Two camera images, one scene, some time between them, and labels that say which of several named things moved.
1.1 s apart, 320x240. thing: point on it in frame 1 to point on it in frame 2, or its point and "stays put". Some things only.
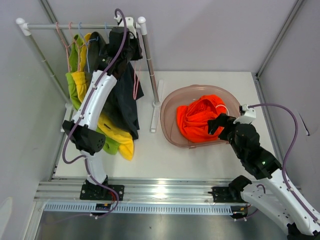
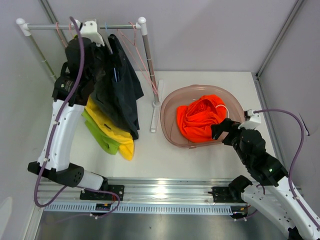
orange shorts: [193, 119] stays put
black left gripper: [136, 42] to [109, 56]
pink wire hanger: [135, 98] to [134, 49]
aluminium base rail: [139, 190] stays put
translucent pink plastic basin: [177, 97] stays put
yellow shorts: [82, 81] stays put
